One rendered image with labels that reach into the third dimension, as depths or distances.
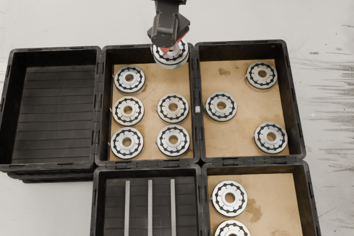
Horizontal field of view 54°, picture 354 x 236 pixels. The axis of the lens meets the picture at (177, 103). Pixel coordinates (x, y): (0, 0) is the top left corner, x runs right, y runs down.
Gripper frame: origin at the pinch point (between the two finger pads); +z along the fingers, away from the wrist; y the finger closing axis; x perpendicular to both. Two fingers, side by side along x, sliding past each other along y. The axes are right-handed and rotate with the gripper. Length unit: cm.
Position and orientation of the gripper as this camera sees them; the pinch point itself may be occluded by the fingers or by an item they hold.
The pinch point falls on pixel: (170, 46)
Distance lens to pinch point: 100.4
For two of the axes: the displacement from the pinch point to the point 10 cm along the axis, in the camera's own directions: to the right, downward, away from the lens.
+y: 6.9, -6.7, 2.7
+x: -7.2, -6.3, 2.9
